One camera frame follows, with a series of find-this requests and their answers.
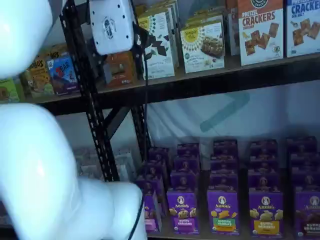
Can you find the green snack box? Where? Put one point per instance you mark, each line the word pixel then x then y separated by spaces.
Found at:
pixel 8 91

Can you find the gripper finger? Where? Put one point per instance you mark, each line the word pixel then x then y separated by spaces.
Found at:
pixel 107 73

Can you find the purple Annie's box pink patch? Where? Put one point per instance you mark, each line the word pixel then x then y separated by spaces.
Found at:
pixel 150 183
pixel 153 210
pixel 158 153
pixel 153 167

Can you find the white blue crackers box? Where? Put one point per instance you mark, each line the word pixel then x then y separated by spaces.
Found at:
pixel 302 30

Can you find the orange box with woman picture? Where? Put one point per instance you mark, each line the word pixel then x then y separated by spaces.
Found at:
pixel 122 70

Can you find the white Sweet Thins box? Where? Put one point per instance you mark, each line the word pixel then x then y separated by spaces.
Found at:
pixel 160 67
pixel 175 30

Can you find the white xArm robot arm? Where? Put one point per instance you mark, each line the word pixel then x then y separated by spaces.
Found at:
pixel 37 162

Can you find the yellow green Bobo's box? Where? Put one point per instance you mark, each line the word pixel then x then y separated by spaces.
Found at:
pixel 37 75

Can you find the white backdrop sheet teal mark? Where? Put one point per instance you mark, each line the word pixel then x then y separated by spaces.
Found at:
pixel 250 120

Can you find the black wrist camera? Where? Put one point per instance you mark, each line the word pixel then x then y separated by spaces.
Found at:
pixel 141 37

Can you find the purple Annie's box magenta patch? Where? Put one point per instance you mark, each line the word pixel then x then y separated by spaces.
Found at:
pixel 183 181
pixel 188 150
pixel 182 212
pixel 186 163

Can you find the white box black pattern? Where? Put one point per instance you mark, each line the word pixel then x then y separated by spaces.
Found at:
pixel 85 162
pixel 126 162

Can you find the blue Z Bar box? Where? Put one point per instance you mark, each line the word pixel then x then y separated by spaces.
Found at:
pixel 62 75

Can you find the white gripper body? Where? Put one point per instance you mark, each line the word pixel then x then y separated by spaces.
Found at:
pixel 110 25

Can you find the white orange crackers box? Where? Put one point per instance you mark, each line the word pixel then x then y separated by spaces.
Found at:
pixel 260 37

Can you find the purple Annie's box brown patch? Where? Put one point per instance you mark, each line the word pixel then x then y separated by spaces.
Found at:
pixel 308 215
pixel 301 145
pixel 305 162
pixel 307 182

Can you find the purple Annie's box yellow patch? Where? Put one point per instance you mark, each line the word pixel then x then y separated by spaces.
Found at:
pixel 265 183
pixel 266 215
pixel 263 150
pixel 263 167

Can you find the purple Annie's box green patch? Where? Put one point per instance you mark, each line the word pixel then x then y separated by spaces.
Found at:
pixel 225 147
pixel 223 163
pixel 223 181
pixel 222 212

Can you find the Simple Mills bars box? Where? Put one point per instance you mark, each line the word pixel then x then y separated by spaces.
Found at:
pixel 205 16
pixel 200 50

